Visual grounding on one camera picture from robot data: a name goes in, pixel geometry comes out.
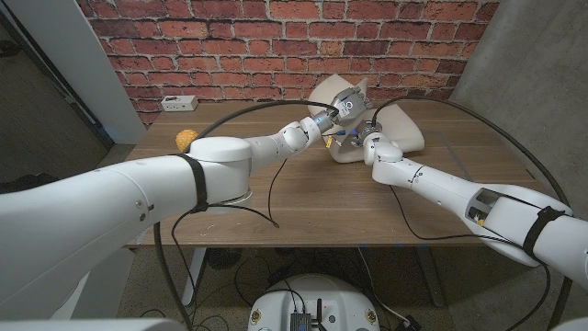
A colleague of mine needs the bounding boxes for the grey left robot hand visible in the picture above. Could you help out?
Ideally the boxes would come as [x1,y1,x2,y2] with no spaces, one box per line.
[328,86,372,128]

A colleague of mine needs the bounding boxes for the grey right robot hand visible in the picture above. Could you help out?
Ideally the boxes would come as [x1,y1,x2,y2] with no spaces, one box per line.
[351,120,385,148]

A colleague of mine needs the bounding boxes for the cream white cloth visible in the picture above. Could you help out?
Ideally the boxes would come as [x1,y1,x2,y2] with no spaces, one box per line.
[306,74,426,165]

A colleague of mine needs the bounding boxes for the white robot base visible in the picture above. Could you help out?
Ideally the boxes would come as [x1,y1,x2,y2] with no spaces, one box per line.
[246,274,381,331]

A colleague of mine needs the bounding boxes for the yellow toy pineapple fruit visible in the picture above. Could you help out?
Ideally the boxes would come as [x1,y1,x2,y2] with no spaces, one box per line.
[175,129,199,152]

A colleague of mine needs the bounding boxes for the red brick printed backdrop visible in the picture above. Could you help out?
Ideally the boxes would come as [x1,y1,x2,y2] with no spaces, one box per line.
[75,0,502,128]

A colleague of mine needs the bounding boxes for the grey table leg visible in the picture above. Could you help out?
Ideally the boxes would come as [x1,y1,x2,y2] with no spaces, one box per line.
[415,245,447,308]

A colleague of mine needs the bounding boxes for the white power strip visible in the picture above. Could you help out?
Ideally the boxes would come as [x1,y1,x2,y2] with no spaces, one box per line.
[160,95,199,113]

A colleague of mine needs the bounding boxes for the black round floor grille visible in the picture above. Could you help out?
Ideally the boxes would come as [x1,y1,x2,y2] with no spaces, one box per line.
[205,247,240,271]

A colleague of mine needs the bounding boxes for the small grey computer box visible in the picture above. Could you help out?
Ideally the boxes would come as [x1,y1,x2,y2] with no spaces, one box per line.
[288,312,313,331]

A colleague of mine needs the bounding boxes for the white table leg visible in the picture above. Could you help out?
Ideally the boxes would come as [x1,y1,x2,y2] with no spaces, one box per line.
[181,247,208,307]

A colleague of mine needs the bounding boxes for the white pillar panel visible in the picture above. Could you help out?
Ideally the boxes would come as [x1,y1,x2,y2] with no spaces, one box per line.
[4,0,147,146]

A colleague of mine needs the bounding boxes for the black bag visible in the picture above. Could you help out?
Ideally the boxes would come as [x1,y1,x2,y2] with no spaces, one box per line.
[0,173,65,195]

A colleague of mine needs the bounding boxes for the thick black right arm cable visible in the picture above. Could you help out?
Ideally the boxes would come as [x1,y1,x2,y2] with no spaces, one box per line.
[370,95,575,331]

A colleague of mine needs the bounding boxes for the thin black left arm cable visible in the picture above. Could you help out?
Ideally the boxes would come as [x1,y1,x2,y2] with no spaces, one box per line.
[170,155,290,323]

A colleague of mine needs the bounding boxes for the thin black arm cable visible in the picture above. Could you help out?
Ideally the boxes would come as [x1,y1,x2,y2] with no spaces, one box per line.
[388,183,552,331]
[170,155,290,323]

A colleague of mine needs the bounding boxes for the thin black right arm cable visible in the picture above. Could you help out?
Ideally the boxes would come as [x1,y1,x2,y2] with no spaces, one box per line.
[388,183,552,331]

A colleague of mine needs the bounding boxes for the white floor cable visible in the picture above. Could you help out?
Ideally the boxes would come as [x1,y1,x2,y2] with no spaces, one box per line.
[356,246,410,325]

